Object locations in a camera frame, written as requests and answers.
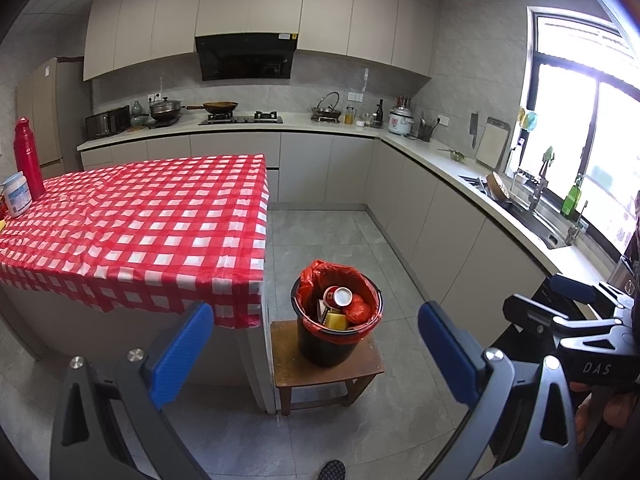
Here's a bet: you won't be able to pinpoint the red plastic bag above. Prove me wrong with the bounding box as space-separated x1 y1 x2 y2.
342 294 373 324

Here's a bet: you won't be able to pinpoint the person's right hand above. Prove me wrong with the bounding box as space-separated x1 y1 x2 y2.
569 381 634 449

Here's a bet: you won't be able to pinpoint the white rice cooker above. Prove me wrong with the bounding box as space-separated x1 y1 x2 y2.
388 106 416 137

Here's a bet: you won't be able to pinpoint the grey pot with lid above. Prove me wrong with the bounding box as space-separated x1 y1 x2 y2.
149 98 183 123

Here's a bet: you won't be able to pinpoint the pan with glass lid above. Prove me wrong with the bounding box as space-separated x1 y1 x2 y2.
311 91 343 123

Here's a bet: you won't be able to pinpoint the red thermos bottle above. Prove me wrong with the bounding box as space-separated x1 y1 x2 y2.
13 117 46 200

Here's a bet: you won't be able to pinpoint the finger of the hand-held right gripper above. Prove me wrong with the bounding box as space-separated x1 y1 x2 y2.
547 273 619 307
502 294 619 334

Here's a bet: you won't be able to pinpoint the red plastic bin liner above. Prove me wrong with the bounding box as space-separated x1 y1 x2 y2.
295 259 383 346

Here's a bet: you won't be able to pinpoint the red checkered tablecloth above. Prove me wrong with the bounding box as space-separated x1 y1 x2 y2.
0 154 271 330

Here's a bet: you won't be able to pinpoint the kitchen window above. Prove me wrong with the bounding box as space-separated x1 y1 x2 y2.
505 5 640 261

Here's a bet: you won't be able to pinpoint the chrome kitchen faucet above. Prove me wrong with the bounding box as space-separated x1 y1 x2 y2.
512 146 556 213

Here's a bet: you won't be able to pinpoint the brown wooden bowl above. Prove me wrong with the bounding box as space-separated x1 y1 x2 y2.
487 171 513 206

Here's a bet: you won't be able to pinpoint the white tub blue label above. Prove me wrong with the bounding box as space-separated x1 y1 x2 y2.
2 171 33 218

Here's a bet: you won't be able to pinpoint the black wok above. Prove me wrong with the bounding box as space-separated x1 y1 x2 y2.
182 101 239 115

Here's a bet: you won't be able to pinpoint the black gas stove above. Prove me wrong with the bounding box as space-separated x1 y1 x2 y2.
198 110 284 126

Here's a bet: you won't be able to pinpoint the beige cutting board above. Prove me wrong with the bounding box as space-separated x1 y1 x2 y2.
475 117 510 170

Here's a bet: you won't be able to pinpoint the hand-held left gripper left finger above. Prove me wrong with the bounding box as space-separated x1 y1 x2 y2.
49 301 216 480

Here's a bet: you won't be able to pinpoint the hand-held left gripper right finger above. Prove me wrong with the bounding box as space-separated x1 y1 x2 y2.
417 301 581 480

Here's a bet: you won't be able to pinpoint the grey counter base cabinets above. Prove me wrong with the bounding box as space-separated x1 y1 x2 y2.
77 110 621 356

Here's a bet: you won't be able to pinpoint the black plastic bucket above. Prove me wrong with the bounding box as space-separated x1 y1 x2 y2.
292 260 383 367

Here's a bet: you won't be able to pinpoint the black range hood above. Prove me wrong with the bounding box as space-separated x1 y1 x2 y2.
195 33 299 82

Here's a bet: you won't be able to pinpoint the steel kitchen sink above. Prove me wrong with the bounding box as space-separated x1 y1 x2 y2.
460 175 568 251

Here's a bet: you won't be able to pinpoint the red white paper cup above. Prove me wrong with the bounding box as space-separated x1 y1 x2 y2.
322 285 353 311

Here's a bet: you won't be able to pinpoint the brown cardboard under bin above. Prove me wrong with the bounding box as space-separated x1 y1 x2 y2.
270 317 386 416

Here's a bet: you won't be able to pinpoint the beige upper cabinets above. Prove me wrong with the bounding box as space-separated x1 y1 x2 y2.
82 0 441 82

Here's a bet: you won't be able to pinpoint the beige refrigerator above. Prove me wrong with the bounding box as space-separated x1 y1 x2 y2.
16 56 93 181

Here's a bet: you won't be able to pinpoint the red checkered tablecloth table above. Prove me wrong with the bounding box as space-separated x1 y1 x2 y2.
0 180 281 416

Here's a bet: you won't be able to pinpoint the small chrome tap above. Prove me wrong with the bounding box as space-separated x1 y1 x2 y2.
565 200 590 246

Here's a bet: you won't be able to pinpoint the green dish soap bottle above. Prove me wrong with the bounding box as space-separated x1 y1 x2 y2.
560 174 583 217

